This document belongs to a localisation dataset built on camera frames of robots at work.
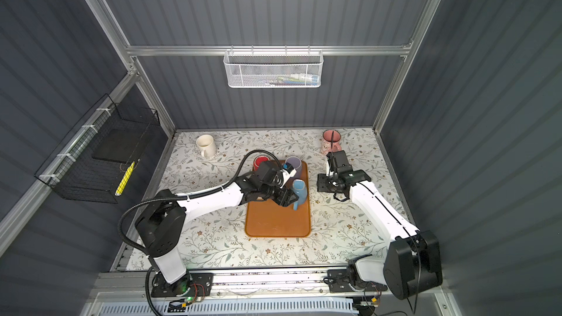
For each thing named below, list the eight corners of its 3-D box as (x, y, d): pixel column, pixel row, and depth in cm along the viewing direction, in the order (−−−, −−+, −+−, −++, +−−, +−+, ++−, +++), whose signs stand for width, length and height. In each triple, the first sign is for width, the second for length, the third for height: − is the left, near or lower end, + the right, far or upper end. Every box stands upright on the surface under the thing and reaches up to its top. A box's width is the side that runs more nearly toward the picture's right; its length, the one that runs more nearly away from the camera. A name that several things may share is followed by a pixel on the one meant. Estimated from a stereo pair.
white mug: (202, 165, 108) (196, 153, 101) (202, 148, 115) (196, 135, 108) (217, 162, 109) (212, 150, 102) (216, 145, 117) (211, 132, 109)
